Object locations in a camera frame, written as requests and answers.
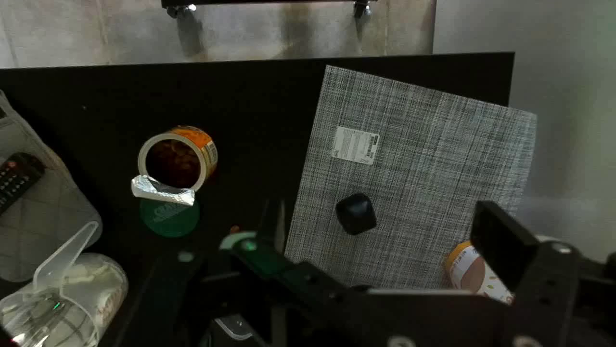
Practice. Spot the round dark green lid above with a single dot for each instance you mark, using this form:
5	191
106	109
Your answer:
169	220

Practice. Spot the orange and white snack pouch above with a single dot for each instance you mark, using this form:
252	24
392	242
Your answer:
471	271

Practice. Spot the small black rounded block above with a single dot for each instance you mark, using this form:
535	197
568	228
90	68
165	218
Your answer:
356	215

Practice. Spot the black remote control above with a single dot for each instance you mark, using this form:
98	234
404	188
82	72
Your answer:
15	176

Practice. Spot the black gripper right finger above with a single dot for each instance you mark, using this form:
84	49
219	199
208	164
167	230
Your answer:
506	247

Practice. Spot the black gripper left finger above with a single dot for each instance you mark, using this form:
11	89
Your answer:
300	272

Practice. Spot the white label tag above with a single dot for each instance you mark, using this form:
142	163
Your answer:
354	145

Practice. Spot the grey quilted pot holder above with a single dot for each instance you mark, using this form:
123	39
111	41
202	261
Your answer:
44	224

